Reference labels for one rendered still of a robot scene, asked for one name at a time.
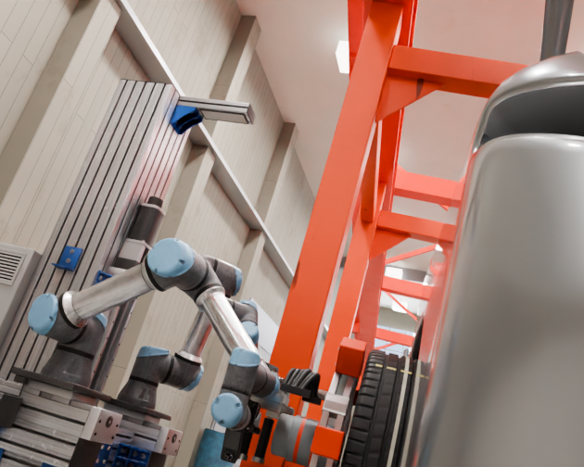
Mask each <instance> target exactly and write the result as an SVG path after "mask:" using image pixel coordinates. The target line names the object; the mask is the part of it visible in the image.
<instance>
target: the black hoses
mask: <svg viewBox="0 0 584 467"><path fill-rule="evenodd" d="M320 379H321V375H320V374H319V373H317V372H316V373H314V372H313V371H312V370H311V369H306V370H305V369H302V370H301V369H296V368H292V369H291V370H290V371H289V372H288V374H287V375H286V378H285V380H284V382H283V383H281V385H280V390H281V391H284V392H287V393H290V394H294V395H298V396H301V397H302V401H305V402H308V403H311V404H315V405H318V406H321V402H322V399H321V398H319V397H318V395H317V392H318V387H319V383H320Z"/></svg>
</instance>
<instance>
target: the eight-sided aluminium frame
mask: <svg viewBox="0 0 584 467"><path fill-rule="evenodd" d="M341 375H342V374H341V373H337V372H335V374H334V377H333V380H332V383H331V385H330V388H329V391H328V392H327V393H326V396H325V400H324V405H323V408H322V417H321V420H320V425H321V426H324V427H326V426H327V423H328V419H329V417H330V418H334V419H336V425H335V430H338V431H341V430H342V426H343V422H344V421H345V419H346V421H345V426H344V430H343V432H345V433H346V436H347V433H348V431H349V424H350V419H351V416H350V415H351V411H352V406H353V401H354V397H355V392H356V387H357V385H358V382H359V378H356V377H352V376H349V378H348V381H347V383H346V387H345V390H344V393H343V397H342V396H339V395H336V391H337V388H338V385H339V382H340V378H341ZM354 381H355V382H354ZM353 385H354V386H353ZM352 387H353V390H352ZM351 391H352V394H351ZM350 394H351V398H350ZM349 398H350V402H349ZM348 408H349V409H348ZM347 412H348V414H347ZM346 415H347V418H346ZM346 436H345V440H346ZM319 457H320V456H318V455H315V454H312V455H311V462H310V466H309V467H317V464H318V460H319ZM334 461H335V460H331V459H328V458H327V461H326V465H325V467H333V466H334Z"/></svg>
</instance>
